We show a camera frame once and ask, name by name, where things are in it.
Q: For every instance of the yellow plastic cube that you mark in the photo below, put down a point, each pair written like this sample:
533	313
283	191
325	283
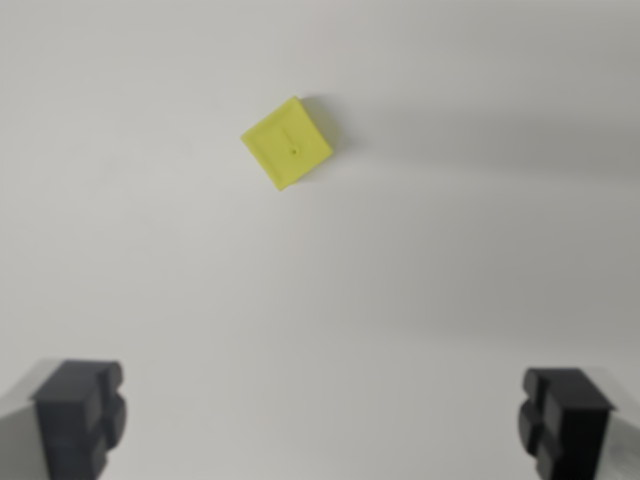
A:
287	145

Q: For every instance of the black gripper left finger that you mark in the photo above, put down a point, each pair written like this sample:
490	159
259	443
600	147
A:
70	420

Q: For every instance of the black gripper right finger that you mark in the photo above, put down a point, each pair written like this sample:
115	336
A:
570	425

